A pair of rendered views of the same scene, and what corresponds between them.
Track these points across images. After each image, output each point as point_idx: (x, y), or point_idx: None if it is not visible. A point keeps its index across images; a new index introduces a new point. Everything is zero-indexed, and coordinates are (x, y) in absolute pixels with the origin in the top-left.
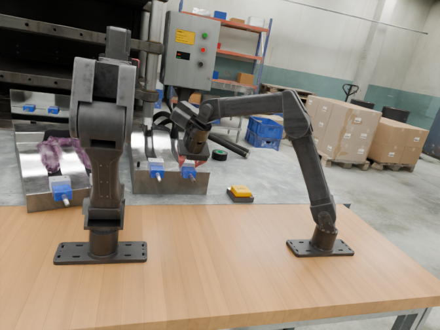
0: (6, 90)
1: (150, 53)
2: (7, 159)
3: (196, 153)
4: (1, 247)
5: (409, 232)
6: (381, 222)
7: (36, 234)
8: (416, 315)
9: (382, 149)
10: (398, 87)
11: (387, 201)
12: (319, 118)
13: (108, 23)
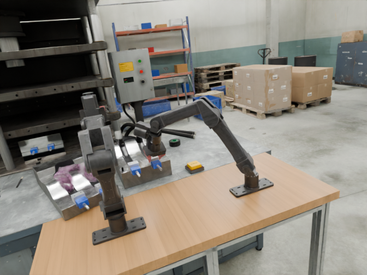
0: (9, 139)
1: (105, 87)
2: (36, 191)
3: (157, 151)
4: (59, 245)
5: (335, 151)
6: (312, 150)
7: (76, 232)
8: (321, 211)
9: (301, 92)
10: (302, 37)
11: (314, 132)
12: (246, 83)
13: (67, 69)
